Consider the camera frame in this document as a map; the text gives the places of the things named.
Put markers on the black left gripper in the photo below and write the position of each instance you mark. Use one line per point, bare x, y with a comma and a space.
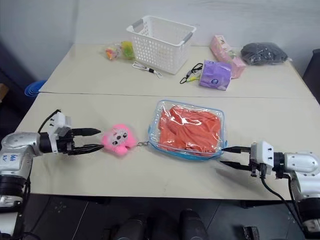
65, 142

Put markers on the bag of colourful candies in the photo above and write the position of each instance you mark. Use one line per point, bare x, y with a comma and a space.
120, 50

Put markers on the white plastic basket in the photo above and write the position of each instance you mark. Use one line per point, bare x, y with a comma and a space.
161, 43

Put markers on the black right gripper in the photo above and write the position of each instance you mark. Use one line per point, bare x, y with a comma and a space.
253, 163

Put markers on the orange cloth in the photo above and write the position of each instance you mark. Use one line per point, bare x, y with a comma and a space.
191, 130

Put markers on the blue ribbed round object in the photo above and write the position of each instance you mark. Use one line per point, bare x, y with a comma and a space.
33, 88

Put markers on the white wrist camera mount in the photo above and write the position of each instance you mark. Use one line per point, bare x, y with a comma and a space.
263, 155
60, 123

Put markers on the purple tissue pack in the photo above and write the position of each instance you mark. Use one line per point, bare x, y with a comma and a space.
215, 75

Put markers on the clear plastic zipper pouch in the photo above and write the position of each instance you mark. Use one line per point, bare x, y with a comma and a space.
187, 130

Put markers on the pink tissue pack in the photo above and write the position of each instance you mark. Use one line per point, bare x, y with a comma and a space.
226, 55

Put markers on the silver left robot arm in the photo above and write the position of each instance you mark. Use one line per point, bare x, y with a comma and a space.
17, 150

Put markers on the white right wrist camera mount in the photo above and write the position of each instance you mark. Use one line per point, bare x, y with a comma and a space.
263, 155

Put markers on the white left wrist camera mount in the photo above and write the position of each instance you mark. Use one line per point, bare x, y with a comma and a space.
60, 123

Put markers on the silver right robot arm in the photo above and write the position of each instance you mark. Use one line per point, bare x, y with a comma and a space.
300, 170

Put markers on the black bagged bundle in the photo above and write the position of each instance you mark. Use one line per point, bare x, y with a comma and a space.
263, 53

